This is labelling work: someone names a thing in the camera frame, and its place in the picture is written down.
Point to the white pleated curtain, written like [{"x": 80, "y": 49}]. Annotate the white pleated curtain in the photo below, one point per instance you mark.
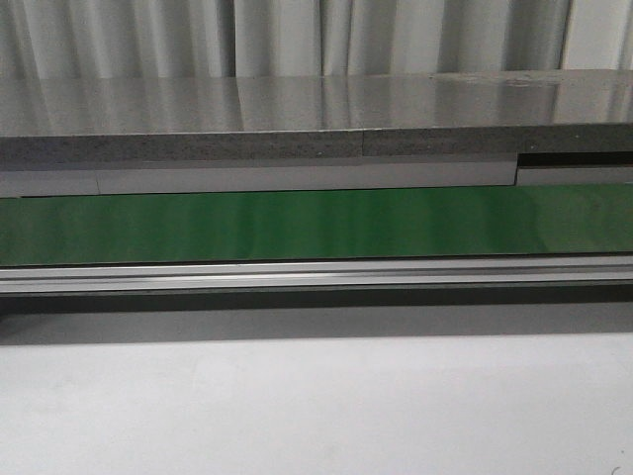
[{"x": 112, "y": 39}]

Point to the grey cabinet panel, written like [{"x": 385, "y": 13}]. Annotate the grey cabinet panel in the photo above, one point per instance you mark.
[
  {"x": 568, "y": 175},
  {"x": 268, "y": 174}
]

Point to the grey cabinet front panel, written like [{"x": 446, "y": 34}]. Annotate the grey cabinet front panel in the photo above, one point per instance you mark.
[{"x": 268, "y": 174}]

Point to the dark grey stone countertop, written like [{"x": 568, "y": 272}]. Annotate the dark grey stone countertop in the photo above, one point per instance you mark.
[{"x": 76, "y": 122}]

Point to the aluminium conveyor side rail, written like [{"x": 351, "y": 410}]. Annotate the aluminium conveyor side rail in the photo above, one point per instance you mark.
[{"x": 315, "y": 274}]

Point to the grey right cabinet panel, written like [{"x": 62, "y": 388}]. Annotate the grey right cabinet panel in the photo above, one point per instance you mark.
[{"x": 568, "y": 175}]

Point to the green conveyor belt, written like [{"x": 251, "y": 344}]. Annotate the green conveyor belt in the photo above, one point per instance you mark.
[{"x": 305, "y": 225}]

